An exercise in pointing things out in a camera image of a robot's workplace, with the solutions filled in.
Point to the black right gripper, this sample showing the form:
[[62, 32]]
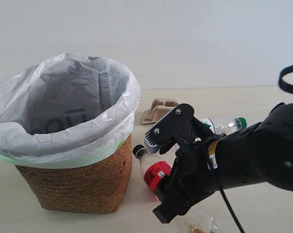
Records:
[[193, 177]]

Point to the red label soda bottle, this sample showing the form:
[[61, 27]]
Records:
[[155, 171]]

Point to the green label water bottle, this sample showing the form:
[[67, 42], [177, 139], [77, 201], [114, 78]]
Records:
[[225, 126]]

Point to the brown paper cup carrier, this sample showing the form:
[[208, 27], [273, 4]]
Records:
[[158, 109]]

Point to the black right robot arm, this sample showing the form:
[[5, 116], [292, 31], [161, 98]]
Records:
[[260, 153]]

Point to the woven wicker basket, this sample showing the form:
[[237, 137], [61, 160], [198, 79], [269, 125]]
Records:
[[94, 189]]

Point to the white plastic bin liner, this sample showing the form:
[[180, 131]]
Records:
[[68, 106]]

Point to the green and white plastic liner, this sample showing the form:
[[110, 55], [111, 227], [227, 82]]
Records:
[[87, 155]]

